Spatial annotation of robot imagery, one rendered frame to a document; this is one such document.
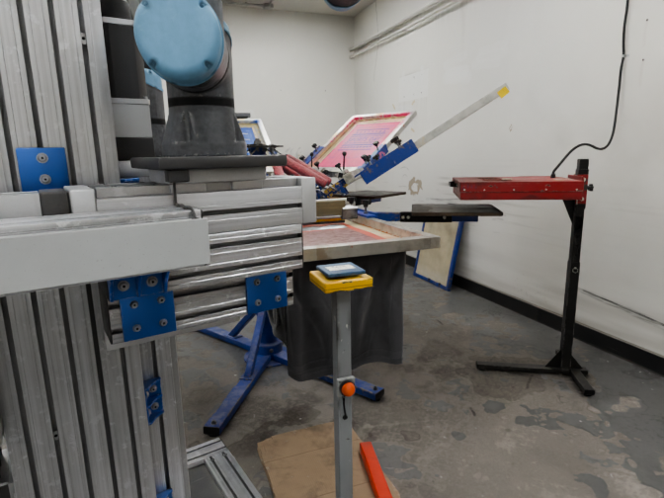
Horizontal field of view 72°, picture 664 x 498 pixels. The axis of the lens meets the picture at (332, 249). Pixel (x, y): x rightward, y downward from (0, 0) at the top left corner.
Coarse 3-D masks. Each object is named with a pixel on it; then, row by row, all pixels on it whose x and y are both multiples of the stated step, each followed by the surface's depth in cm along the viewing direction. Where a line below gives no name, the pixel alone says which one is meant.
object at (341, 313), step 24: (336, 288) 111; (360, 288) 113; (336, 312) 118; (336, 336) 119; (336, 360) 121; (336, 384) 121; (336, 408) 125; (336, 432) 127; (336, 456) 129; (336, 480) 131
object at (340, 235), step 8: (320, 224) 199; (328, 224) 198; (344, 224) 197; (312, 232) 179; (320, 232) 179; (328, 232) 178; (336, 232) 178; (344, 232) 178; (352, 232) 177; (360, 232) 177; (368, 232) 177; (328, 240) 162; (336, 240) 162; (344, 240) 162; (352, 240) 161; (360, 240) 161; (368, 240) 161
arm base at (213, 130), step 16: (176, 112) 78; (192, 112) 77; (208, 112) 78; (224, 112) 80; (176, 128) 78; (192, 128) 77; (208, 128) 77; (224, 128) 79; (240, 128) 84; (176, 144) 77; (192, 144) 77; (208, 144) 77; (224, 144) 78; (240, 144) 82
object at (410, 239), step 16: (368, 224) 190; (384, 224) 175; (384, 240) 142; (400, 240) 142; (416, 240) 144; (432, 240) 146; (304, 256) 132; (320, 256) 134; (336, 256) 135; (352, 256) 137
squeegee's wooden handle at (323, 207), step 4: (336, 200) 198; (340, 200) 197; (344, 200) 198; (316, 204) 193; (320, 204) 194; (324, 204) 194; (328, 204) 195; (332, 204) 196; (336, 204) 196; (340, 204) 197; (344, 204) 197; (316, 208) 194; (320, 208) 194; (324, 208) 195; (328, 208) 195; (332, 208) 196; (336, 208) 197; (340, 208) 197; (316, 212) 194; (320, 212) 194; (324, 212) 195; (328, 212) 196; (332, 212) 196; (336, 212) 197; (340, 212) 198; (316, 216) 194; (340, 216) 198
